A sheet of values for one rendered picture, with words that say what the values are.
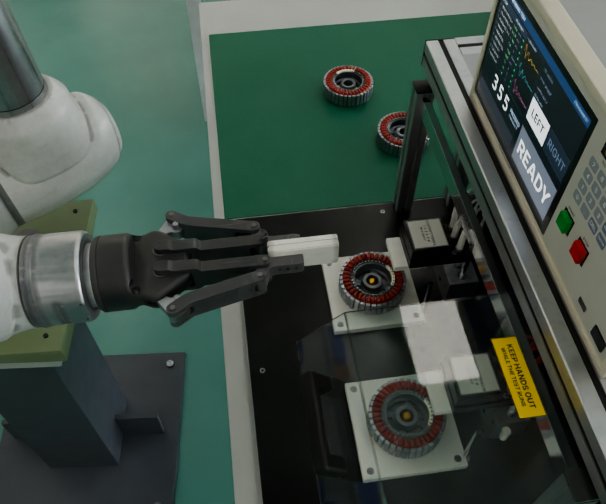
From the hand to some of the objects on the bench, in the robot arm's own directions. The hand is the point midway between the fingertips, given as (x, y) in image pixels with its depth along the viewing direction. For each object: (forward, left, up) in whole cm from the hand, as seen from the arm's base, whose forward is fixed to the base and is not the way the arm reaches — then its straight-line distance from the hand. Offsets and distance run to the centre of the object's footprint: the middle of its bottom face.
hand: (303, 252), depth 64 cm
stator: (+9, +23, -40) cm, 47 cm away
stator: (+6, +79, -43) cm, 90 cm away
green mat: (+23, +78, -44) cm, 93 cm away
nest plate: (+9, +23, -42) cm, 48 cm away
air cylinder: (+23, +25, -43) cm, 54 cm away
